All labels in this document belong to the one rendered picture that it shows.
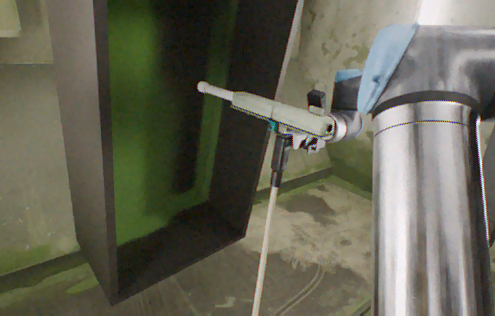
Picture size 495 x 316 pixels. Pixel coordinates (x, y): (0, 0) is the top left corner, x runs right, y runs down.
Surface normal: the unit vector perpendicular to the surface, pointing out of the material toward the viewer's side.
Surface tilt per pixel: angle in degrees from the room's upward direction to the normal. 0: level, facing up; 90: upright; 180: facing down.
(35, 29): 90
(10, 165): 57
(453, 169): 51
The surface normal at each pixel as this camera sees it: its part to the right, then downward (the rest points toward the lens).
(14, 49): 0.60, 0.32
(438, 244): -0.32, -0.32
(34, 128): 0.53, -0.24
